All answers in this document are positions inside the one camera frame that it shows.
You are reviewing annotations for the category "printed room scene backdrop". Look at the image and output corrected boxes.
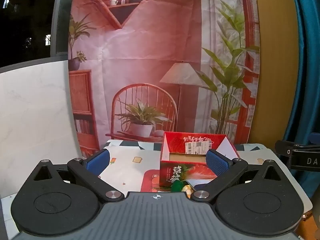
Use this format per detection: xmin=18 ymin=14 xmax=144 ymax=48
xmin=67 ymin=0 xmax=260 ymax=155

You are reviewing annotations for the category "white marble board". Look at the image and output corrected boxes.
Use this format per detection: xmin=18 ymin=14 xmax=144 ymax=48
xmin=0 ymin=60 xmax=83 ymax=198

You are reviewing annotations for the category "red cardboard box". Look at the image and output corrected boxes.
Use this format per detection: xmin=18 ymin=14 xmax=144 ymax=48
xmin=159 ymin=131 xmax=238 ymax=189

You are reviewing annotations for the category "grey window frame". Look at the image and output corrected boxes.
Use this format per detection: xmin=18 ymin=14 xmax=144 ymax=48
xmin=50 ymin=0 xmax=73 ymax=58

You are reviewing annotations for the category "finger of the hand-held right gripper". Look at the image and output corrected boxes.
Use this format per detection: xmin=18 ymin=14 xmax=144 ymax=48
xmin=275 ymin=141 xmax=300 ymax=155

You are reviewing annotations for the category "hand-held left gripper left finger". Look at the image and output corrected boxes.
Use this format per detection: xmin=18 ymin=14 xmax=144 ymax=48
xmin=25 ymin=149 xmax=125 ymax=202

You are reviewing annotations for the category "green cloth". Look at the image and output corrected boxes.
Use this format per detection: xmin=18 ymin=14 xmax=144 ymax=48
xmin=170 ymin=180 xmax=187 ymax=193

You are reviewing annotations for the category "printed patterned tablecloth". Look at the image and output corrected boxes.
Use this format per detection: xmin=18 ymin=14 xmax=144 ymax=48
xmin=0 ymin=139 xmax=313 ymax=240

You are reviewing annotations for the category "blue curtain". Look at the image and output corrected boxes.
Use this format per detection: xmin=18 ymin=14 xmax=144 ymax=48
xmin=290 ymin=0 xmax=320 ymax=200

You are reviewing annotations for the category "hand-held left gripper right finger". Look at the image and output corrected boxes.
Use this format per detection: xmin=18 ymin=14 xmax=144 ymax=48
xmin=192 ymin=149 xmax=290 ymax=203

